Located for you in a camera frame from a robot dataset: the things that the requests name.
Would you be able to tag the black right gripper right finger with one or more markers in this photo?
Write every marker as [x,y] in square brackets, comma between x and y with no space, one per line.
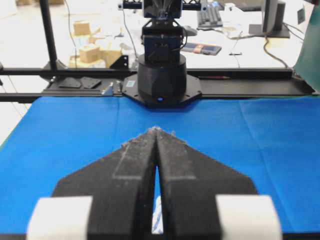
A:
[204,199]

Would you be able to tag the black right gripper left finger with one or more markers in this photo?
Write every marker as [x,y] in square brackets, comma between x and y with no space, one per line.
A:
[105,200]

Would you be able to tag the white blue striped towel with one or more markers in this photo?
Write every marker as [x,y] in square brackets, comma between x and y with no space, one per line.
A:
[157,218]

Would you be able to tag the blue table cloth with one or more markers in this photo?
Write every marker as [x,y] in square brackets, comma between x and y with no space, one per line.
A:
[276,142]

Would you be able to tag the cardboard box lower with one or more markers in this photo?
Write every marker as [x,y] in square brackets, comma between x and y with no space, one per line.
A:
[89,53]

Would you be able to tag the cardboard box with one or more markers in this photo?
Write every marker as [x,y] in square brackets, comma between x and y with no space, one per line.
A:
[89,53]
[81,28]

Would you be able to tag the green board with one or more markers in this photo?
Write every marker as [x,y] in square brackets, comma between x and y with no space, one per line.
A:
[308,63]

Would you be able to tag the cardboard box upper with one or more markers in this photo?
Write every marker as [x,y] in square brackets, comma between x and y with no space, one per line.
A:
[81,28]

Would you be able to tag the black keyboard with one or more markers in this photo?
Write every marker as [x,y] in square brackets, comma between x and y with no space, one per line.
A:
[209,18]

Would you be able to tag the black monitor stand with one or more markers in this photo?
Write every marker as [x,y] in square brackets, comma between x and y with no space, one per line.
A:
[273,12]

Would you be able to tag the black aluminium frame rail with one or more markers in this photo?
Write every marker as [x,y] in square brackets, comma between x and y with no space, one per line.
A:
[201,84]

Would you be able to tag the black square bracket plate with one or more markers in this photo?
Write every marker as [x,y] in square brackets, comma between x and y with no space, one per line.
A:
[89,82]

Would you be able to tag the black triangular bracket plate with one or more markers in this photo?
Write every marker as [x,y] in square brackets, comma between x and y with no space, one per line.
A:
[70,82]

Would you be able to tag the blue notebook with strap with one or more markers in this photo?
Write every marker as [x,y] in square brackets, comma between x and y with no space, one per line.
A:
[203,49]

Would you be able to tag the black vertical frame post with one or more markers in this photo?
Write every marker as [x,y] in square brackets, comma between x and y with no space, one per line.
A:
[49,35]

